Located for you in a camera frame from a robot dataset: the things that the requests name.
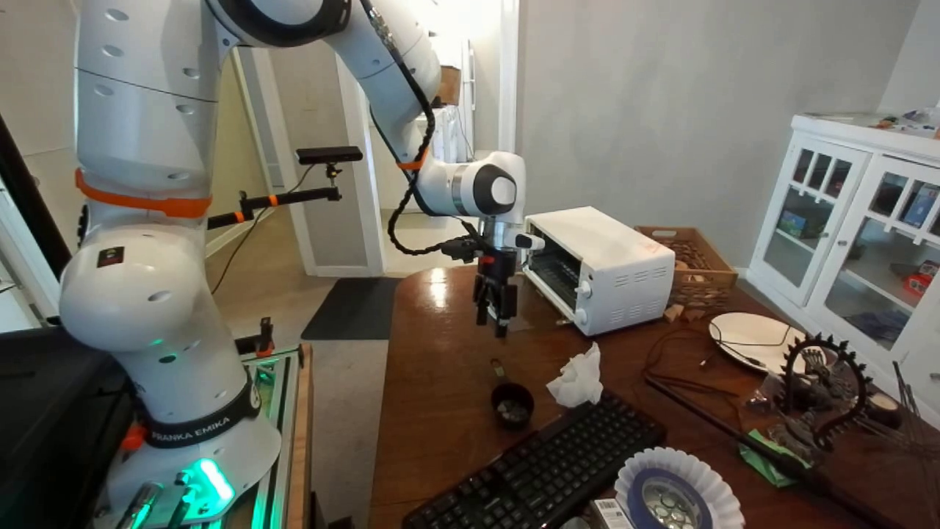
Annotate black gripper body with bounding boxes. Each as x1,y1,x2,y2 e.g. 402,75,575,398
477,248,522,301

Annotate small black pot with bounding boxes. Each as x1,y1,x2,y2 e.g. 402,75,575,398
489,358,539,429

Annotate white toaster oven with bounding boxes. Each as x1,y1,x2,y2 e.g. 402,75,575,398
517,204,678,338

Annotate crumpled white tissue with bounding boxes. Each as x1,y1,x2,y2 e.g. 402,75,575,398
545,342,609,413

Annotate black floor mat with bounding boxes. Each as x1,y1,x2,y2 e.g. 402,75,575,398
299,278,402,345

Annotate black computer keyboard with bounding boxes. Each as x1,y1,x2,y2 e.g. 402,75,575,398
399,395,669,529

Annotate brown box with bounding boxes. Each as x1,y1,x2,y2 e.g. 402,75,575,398
436,64,465,110

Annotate brown wooden crate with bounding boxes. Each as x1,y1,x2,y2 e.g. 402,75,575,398
636,226,741,322

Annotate dark wooden board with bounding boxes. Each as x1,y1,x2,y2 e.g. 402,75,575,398
640,336,788,436

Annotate small white labelled box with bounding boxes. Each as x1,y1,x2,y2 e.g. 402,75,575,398
589,497,636,529

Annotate black red clamp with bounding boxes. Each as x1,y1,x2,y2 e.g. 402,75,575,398
233,314,280,361

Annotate black tripod boom orange band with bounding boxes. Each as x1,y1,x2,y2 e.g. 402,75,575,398
205,161,348,231

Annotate blue white fluted bowl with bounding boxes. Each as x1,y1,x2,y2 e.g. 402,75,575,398
611,445,750,529

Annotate white plate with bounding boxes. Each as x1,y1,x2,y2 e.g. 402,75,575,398
706,308,809,377

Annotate green plastic tool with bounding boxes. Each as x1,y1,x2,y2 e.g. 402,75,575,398
738,427,816,492

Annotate white glass-door cabinet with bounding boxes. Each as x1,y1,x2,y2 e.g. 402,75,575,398
744,113,940,414

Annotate small round wooden object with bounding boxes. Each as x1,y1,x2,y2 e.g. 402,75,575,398
865,391,904,427

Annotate black equipment case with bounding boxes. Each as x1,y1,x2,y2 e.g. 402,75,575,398
0,326,129,529

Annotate black camera on tripod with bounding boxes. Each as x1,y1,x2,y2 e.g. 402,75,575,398
296,144,364,169

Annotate black wire rack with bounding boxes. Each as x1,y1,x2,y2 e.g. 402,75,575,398
777,332,875,445

